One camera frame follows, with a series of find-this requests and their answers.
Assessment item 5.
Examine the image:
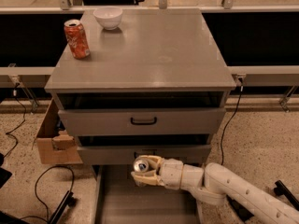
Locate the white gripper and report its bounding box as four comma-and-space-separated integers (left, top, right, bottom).
131, 155, 184, 189

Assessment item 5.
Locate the silver redbull can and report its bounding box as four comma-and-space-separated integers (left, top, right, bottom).
133, 159, 150, 175

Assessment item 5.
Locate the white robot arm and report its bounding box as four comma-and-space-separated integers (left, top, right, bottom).
131, 155, 299, 224

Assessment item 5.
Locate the grey bottom drawer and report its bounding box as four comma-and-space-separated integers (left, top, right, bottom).
92, 165, 204, 224

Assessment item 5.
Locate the grey drawer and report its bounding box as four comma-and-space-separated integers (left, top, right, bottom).
77, 134, 211, 165
59, 91, 225, 136
92, 165, 204, 224

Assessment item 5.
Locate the grey middle drawer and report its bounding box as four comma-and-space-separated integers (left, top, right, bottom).
77, 134, 211, 165

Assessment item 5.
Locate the grey drawer cabinet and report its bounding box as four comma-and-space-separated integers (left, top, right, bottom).
44, 7, 237, 185

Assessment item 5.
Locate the grey top drawer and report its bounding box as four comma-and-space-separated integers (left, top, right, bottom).
59, 91, 225, 136

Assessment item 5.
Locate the orange soda can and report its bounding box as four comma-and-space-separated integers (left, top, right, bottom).
64, 20, 90, 59

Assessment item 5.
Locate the black bar leg left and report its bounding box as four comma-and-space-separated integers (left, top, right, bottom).
48, 190, 76, 224

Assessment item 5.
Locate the black bar leg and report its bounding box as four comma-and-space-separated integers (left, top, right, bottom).
274, 180, 299, 211
48, 190, 76, 224

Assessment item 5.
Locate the brown cardboard box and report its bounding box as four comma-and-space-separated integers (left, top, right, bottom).
36, 101, 82, 164

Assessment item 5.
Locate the black power adapter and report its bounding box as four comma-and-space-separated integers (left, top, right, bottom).
227, 197, 253, 222

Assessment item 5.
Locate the black bar leg right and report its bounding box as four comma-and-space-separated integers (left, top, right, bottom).
274, 180, 299, 211

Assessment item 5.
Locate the white ceramic bowl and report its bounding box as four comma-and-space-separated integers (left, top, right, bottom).
93, 7, 123, 30

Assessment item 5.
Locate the black looped floor cable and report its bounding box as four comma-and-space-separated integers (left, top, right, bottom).
20, 165, 76, 223

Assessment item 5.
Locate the black power cable right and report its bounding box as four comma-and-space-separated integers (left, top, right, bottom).
220, 77, 245, 166

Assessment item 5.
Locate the black cable left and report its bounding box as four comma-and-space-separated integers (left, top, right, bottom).
3, 83, 28, 159

